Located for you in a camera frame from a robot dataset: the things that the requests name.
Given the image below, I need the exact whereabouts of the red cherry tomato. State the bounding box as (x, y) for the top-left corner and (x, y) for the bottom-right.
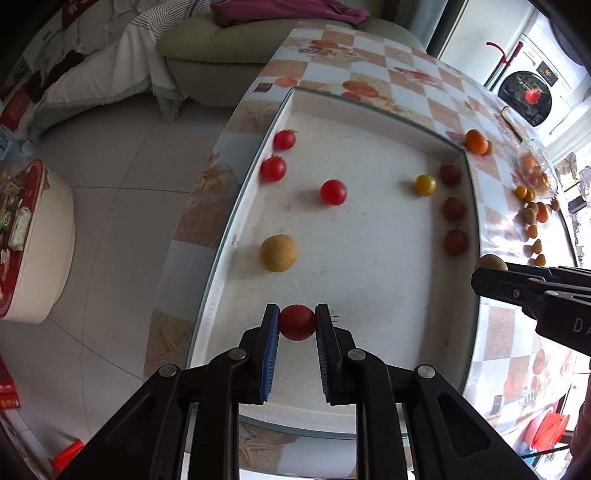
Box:
(444, 226), (470, 256)
(279, 304), (317, 341)

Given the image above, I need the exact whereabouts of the brown longan in tray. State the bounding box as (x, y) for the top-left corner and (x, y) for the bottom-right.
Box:
(259, 234), (297, 273)

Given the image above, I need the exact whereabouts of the mandarin in fruit cluster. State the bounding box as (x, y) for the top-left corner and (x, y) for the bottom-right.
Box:
(536, 202), (549, 223)

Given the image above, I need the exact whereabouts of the brown longan cluster lower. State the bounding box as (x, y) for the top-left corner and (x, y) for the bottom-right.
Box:
(521, 208), (537, 225)

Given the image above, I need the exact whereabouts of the yellow cherry tomato cluster top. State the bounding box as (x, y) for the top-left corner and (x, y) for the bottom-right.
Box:
(514, 185), (527, 200)

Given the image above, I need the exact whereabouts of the clear glass fruit bowl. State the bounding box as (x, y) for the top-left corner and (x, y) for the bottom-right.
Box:
(515, 139), (559, 198)

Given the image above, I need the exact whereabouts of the red plastic bucket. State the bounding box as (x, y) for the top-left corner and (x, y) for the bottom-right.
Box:
(530, 411), (570, 452)

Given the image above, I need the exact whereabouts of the white shallow tray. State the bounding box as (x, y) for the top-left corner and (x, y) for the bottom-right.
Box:
(186, 86), (482, 437)

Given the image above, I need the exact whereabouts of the dark cherry tomato tray lower right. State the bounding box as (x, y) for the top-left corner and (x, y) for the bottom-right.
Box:
(442, 197), (466, 222)

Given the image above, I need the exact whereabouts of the dark cherry tomato tray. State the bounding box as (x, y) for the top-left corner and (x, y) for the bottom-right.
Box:
(442, 197), (466, 222)
(440, 164), (462, 187)

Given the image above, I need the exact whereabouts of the red cherry tomato tray centre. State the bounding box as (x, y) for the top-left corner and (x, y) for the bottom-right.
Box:
(320, 179), (348, 206)

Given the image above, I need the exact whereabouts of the red cherry tomato tray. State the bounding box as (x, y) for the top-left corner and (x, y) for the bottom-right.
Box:
(320, 179), (348, 206)
(273, 129), (297, 151)

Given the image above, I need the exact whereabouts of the dark cherry tomato tray upper right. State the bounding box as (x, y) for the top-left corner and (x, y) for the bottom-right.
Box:
(440, 164), (462, 187)

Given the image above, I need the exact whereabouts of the brown longan beside mandarin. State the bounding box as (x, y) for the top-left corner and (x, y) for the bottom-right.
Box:
(484, 140), (494, 156)

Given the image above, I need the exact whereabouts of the yellow cherry tomato in tray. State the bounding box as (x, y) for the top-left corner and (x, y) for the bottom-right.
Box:
(414, 174), (437, 197)

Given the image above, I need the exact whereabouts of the large orange mandarin on table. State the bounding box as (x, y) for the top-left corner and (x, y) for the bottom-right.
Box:
(465, 129), (489, 155)

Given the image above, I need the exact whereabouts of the wooden back scratcher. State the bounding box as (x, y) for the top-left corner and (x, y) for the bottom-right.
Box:
(500, 106), (531, 142)

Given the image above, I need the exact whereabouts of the red cherry tomato tray left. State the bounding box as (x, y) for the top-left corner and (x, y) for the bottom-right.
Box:
(273, 129), (297, 151)

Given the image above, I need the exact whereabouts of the white washing machine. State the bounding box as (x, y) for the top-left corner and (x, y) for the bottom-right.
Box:
(494, 15), (590, 145)

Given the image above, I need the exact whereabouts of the white round stool box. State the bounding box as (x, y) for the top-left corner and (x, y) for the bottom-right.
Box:
(1, 159), (76, 325)

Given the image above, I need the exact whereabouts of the green sofa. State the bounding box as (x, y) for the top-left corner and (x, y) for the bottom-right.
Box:
(156, 0), (426, 110)

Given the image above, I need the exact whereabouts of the magenta cloth on sofa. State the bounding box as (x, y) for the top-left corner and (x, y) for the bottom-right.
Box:
(211, 0), (370, 26)

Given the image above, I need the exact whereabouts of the white striped blanket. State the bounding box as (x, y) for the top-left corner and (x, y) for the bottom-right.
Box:
(15, 1), (211, 141)

